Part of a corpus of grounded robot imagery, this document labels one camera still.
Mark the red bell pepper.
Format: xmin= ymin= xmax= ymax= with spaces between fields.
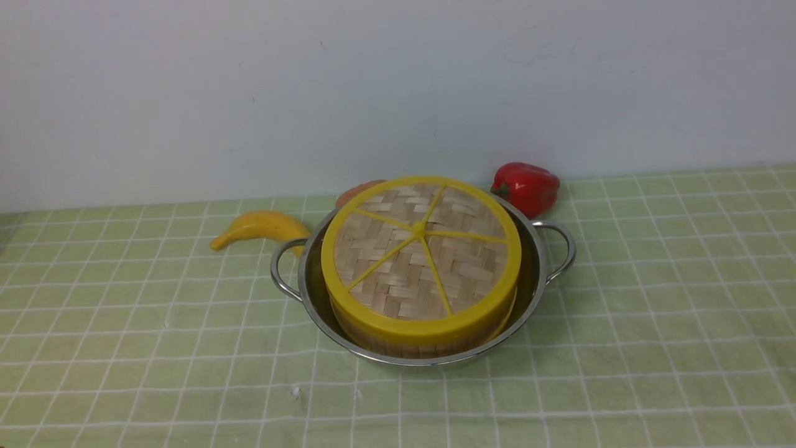
xmin=490 ymin=162 xmax=561 ymax=220

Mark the yellow rimmed woven steamer lid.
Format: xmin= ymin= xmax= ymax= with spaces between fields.
xmin=320 ymin=175 xmax=522 ymax=347

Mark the stainless steel pot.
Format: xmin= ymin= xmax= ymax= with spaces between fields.
xmin=270 ymin=199 xmax=577 ymax=369

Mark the green checkered tablecloth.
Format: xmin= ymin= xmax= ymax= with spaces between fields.
xmin=1 ymin=166 xmax=795 ymax=447

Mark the yellow plastic banana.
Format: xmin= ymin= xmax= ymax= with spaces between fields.
xmin=210 ymin=210 xmax=310 ymax=251

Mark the orange round fruit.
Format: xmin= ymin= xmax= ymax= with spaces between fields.
xmin=335 ymin=179 xmax=386 ymax=208

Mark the yellow rimmed bamboo steamer basket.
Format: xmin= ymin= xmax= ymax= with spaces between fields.
xmin=329 ymin=279 xmax=518 ymax=359

